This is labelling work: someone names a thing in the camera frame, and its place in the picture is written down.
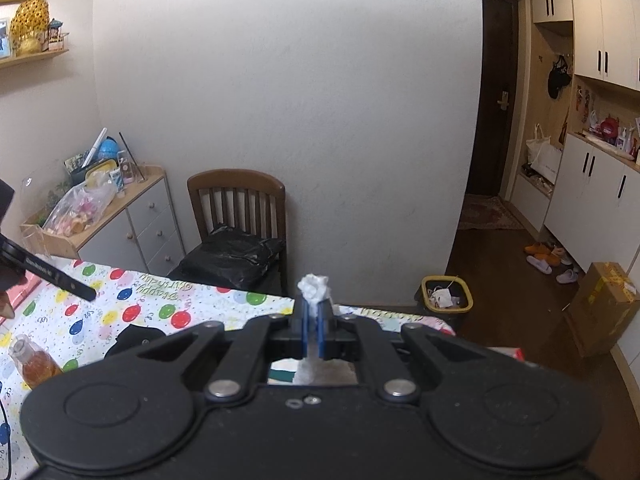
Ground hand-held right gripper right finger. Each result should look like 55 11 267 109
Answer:
316 297 501 403

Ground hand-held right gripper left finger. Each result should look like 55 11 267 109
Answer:
135 297 313 403

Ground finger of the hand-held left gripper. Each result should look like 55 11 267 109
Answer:
0 241 99 302

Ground clear bubble wrap sheet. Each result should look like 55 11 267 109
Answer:
292 274 333 386

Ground clear glass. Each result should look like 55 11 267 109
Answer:
20 225 49 262

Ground clear plastic bag of snacks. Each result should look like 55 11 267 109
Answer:
42 182 117 237

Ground plastic bottle with orange drink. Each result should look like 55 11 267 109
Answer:
9 334 63 391

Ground balloon print tablecloth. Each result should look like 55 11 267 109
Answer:
0 255 457 480

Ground yellow green tin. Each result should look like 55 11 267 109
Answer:
85 160 119 184

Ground black plastic bag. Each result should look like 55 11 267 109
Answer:
179 225 286 289

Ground white cabinet with wooden top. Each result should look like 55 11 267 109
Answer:
20 165 186 277

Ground trash bin with yellow rim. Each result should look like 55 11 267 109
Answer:
415 275 475 332

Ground thin dark stick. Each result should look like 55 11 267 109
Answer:
119 132 147 184

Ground brown wooden chair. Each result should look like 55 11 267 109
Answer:
187 169 288 297

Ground small figurine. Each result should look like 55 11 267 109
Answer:
42 19 69 52

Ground golden ornament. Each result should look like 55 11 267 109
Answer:
10 0 51 57

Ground patterned door rug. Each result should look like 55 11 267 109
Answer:
457 195 526 232

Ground orange slippers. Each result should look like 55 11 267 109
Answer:
524 242 562 267

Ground brown cardboard box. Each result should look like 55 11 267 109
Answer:
565 261 640 359

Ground white paper bag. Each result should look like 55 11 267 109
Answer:
525 124 564 187

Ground dark brown door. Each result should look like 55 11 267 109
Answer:
465 0 521 199

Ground black hanging bag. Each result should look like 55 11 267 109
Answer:
547 55 574 100

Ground wooden wall shelf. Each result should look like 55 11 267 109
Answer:
0 47 70 69

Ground thin black cord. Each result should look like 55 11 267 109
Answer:
0 385 12 463

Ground white wall cabinet unit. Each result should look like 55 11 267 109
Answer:
515 0 640 343

